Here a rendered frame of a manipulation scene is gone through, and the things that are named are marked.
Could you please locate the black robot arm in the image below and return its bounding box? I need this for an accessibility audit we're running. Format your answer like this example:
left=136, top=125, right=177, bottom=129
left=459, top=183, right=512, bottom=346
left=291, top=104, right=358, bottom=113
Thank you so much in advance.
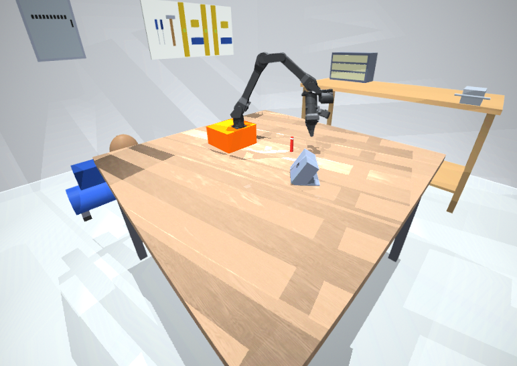
left=230, top=52, right=334, bottom=129

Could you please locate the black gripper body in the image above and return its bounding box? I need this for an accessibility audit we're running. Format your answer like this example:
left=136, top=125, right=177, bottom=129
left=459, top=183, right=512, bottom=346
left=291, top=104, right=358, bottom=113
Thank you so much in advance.
left=305, top=104, right=319, bottom=123

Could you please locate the light blue sloped panel with square hole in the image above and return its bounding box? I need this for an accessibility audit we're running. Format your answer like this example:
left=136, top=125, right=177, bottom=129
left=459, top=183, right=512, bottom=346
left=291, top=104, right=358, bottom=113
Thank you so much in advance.
left=290, top=149, right=320, bottom=186

